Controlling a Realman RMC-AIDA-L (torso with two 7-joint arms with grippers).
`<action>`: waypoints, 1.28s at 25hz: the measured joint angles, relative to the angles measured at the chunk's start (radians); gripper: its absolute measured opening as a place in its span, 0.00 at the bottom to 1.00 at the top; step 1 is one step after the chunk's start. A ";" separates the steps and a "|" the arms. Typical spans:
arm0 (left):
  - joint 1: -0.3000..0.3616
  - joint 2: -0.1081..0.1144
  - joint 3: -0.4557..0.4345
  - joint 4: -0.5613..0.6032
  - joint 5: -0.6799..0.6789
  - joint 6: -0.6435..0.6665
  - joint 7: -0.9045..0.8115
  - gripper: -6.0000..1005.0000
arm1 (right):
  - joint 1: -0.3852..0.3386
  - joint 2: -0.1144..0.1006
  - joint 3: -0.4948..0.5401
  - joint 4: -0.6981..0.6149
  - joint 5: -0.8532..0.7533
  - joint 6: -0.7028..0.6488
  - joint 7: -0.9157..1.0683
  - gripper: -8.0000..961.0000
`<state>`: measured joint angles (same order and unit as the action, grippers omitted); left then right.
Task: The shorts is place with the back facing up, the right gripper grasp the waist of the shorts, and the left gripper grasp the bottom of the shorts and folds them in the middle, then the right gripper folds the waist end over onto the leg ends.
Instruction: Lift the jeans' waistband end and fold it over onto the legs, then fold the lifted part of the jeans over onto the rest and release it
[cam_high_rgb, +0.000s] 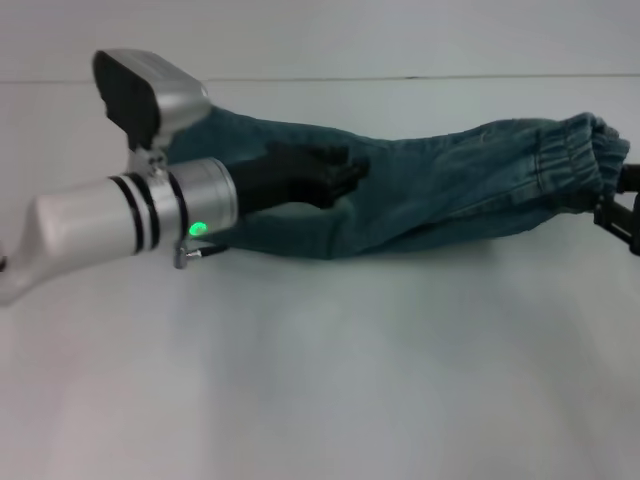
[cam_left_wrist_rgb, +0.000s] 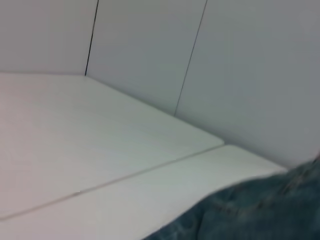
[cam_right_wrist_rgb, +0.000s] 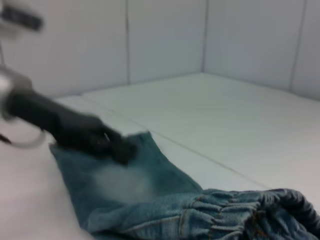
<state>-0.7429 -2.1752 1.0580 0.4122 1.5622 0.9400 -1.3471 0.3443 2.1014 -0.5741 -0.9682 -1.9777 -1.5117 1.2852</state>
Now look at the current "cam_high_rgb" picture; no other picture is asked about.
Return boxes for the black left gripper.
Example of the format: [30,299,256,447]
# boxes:
[227,143,371,211]

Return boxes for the blue denim shorts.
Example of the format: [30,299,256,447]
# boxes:
[167,107,631,262]

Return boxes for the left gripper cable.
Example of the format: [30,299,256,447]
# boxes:
[173,239,231,269]

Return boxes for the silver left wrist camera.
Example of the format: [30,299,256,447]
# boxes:
[93,48,211,176]

